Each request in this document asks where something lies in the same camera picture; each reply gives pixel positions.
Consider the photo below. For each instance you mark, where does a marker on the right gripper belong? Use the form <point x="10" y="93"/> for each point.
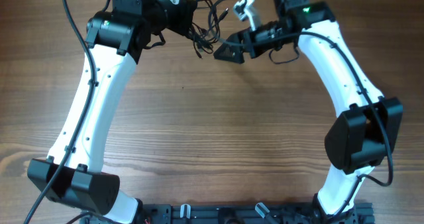
<point x="247" y="44"/>

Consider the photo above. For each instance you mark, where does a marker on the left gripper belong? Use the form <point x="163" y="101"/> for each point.
<point x="186" y="8"/>

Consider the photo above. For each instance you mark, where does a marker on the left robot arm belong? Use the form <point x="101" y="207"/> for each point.
<point x="72" y="173"/>

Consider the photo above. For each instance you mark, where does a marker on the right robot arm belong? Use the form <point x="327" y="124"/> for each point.
<point x="367" y="124"/>

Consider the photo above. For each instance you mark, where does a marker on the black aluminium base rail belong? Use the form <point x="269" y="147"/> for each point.
<point x="285" y="213"/>

